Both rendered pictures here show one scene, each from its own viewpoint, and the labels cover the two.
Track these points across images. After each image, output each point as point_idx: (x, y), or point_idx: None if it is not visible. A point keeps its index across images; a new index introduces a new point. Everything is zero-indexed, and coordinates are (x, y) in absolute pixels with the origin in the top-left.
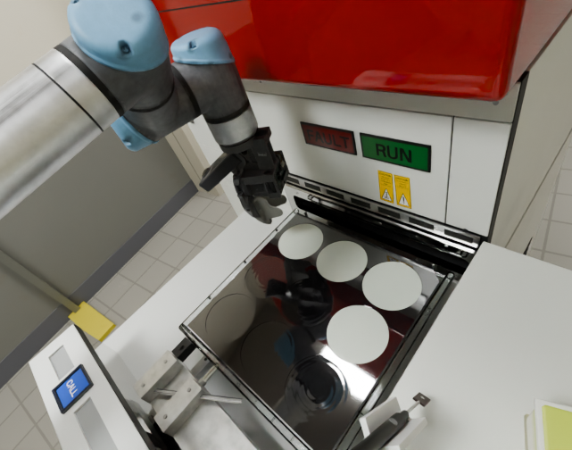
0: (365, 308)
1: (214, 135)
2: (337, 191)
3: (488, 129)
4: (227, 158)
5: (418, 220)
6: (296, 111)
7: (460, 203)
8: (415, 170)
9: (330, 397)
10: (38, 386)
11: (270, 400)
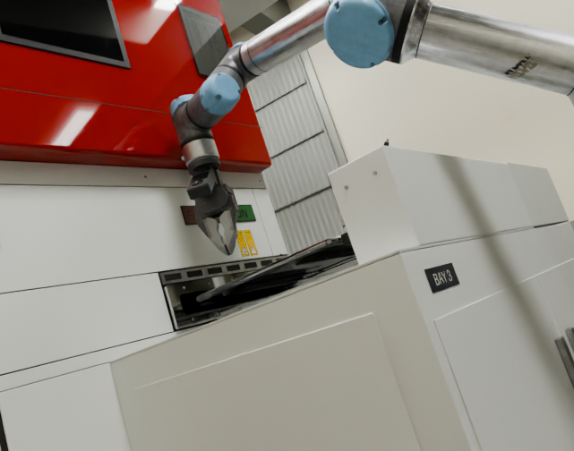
0: None
1: (210, 147)
2: (216, 265)
3: (262, 191)
4: (211, 170)
5: (264, 260)
6: (176, 198)
7: (271, 236)
8: (250, 222)
9: None
10: (406, 148)
11: None
